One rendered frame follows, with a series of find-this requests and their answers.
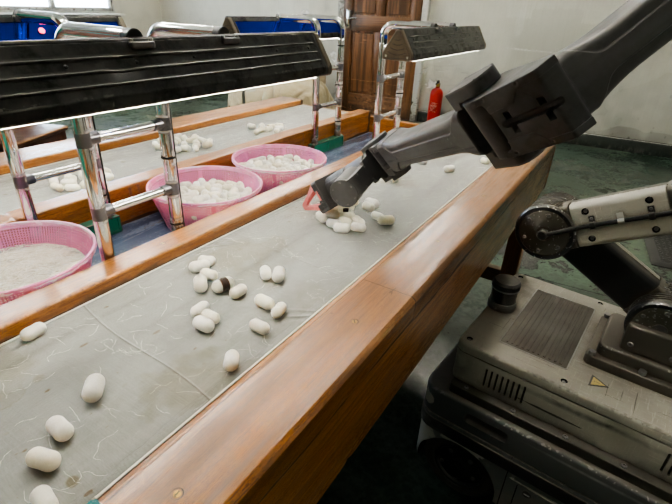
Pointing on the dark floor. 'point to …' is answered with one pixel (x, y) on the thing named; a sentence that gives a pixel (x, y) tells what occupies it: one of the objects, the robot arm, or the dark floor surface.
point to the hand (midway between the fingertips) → (306, 205)
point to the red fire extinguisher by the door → (435, 102)
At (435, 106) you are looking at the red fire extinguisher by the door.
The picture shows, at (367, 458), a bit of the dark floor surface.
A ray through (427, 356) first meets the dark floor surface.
